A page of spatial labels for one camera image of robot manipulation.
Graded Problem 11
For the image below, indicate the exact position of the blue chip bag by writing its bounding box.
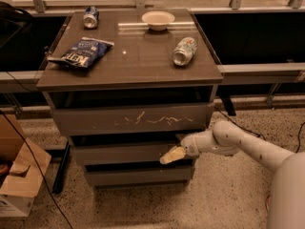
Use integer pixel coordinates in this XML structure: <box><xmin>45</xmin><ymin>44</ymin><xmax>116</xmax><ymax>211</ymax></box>
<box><xmin>47</xmin><ymin>37</ymin><xmax>114</xmax><ymax>70</ymax></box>

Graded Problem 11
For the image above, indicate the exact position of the grey top drawer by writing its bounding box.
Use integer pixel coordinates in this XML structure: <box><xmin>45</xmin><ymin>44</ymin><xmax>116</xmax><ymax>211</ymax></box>
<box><xmin>51</xmin><ymin>103</ymin><xmax>214</xmax><ymax>136</ymax></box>

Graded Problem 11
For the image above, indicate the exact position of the black bag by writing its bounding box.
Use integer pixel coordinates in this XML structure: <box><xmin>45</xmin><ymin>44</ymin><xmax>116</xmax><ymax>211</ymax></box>
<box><xmin>0</xmin><ymin>2</ymin><xmax>33</xmax><ymax>48</ymax></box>

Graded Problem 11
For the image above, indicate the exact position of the black metal floor bar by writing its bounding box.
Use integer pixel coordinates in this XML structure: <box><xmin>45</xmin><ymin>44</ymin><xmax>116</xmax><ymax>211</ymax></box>
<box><xmin>52</xmin><ymin>143</ymin><xmax>71</xmax><ymax>194</ymax></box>

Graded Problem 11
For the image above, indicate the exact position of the white paper bowl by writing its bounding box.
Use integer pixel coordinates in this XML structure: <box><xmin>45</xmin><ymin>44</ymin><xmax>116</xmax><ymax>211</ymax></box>
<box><xmin>142</xmin><ymin>10</ymin><xmax>175</xmax><ymax>31</ymax></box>

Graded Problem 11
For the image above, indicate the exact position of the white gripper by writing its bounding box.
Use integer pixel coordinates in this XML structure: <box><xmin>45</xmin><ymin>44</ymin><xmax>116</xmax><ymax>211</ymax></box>
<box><xmin>159</xmin><ymin>135</ymin><xmax>200</xmax><ymax>164</ymax></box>

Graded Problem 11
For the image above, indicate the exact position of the grey drawer cabinet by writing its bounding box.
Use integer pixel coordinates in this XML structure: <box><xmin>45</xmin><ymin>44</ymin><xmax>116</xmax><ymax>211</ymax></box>
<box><xmin>37</xmin><ymin>10</ymin><xmax>222</xmax><ymax>174</ymax></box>

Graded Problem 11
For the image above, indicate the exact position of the grey bottom drawer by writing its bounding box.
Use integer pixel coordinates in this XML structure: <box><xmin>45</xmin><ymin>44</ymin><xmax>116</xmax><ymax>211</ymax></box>
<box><xmin>84</xmin><ymin>166</ymin><xmax>194</xmax><ymax>186</ymax></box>

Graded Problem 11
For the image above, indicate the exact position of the blue soda can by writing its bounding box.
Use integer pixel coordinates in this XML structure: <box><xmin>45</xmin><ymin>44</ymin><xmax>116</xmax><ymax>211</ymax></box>
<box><xmin>83</xmin><ymin>6</ymin><xmax>99</xmax><ymax>29</ymax></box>

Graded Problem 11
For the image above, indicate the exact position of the metal window railing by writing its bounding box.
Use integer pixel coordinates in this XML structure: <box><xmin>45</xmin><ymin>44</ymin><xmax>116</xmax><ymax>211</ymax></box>
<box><xmin>0</xmin><ymin>0</ymin><xmax>305</xmax><ymax>94</ymax></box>

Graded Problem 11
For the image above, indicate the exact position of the black floor cable left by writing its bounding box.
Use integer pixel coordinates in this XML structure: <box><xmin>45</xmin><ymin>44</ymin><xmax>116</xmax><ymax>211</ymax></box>
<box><xmin>0</xmin><ymin>109</ymin><xmax>74</xmax><ymax>229</ymax></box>

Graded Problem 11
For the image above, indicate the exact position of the orange white sneaker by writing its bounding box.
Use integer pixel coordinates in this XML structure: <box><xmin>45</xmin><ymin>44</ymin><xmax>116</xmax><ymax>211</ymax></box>
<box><xmin>265</xmin><ymin>196</ymin><xmax>271</xmax><ymax>212</ymax></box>

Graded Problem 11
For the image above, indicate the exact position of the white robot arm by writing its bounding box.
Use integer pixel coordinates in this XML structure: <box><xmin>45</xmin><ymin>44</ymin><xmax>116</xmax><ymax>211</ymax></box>
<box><xmin>160</xmin><ymin>120</ymin><xmax>305</xmax><ymax>229</ymax></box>

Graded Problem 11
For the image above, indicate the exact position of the grey drawer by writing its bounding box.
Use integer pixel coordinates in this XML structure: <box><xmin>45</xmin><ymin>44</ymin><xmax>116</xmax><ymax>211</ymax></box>
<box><xmin>51</xmin><ymin>103</ymin><xmax>214</xmax><ymax>136</ymax></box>
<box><xmin>84</xmin><ymin>166</ymin><xmax>194</xmax><ymax>186</ymax></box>
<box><xmin>70</xmin><ymin>140</ymin><xmax>204</xmax><ymax>166</ymax></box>

